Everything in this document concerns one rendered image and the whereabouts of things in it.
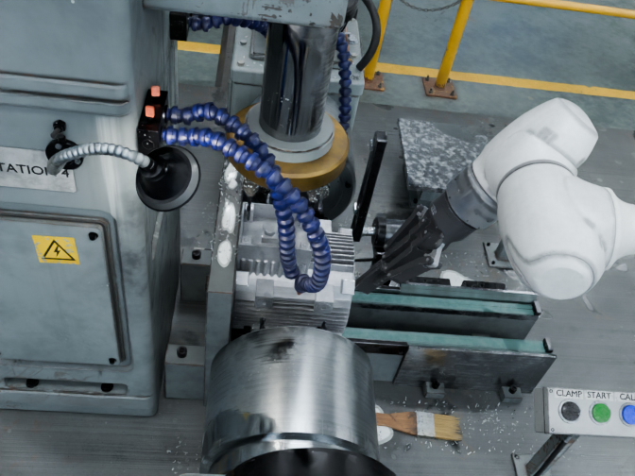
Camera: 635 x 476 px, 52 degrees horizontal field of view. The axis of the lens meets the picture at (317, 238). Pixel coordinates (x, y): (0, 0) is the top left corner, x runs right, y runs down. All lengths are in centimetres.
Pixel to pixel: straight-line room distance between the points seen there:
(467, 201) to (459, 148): 80
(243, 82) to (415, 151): 50
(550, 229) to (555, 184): 7
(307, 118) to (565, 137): 33
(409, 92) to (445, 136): 188
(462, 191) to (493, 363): 47
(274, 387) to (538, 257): 37
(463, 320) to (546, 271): 63
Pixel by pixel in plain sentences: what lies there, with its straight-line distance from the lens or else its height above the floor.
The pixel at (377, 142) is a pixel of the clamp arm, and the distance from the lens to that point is 113.
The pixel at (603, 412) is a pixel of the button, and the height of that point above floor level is 107.
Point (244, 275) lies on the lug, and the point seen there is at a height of 109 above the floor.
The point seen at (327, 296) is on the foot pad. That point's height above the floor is 107.
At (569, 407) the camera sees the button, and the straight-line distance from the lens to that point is 111.
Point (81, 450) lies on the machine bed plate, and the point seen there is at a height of 80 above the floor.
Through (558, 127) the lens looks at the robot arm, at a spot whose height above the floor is 146.
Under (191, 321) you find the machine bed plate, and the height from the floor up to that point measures 80.
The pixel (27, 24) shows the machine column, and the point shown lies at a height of 157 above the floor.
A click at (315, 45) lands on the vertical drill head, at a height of 151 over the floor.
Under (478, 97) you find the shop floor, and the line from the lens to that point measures 376.
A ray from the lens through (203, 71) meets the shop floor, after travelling 354.
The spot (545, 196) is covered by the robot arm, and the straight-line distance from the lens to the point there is 81.
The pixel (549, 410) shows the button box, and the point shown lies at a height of 106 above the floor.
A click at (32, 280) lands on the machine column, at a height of 118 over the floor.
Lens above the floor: 192
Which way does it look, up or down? 46 degrees down
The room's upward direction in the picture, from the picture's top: 12 degrees clockwise
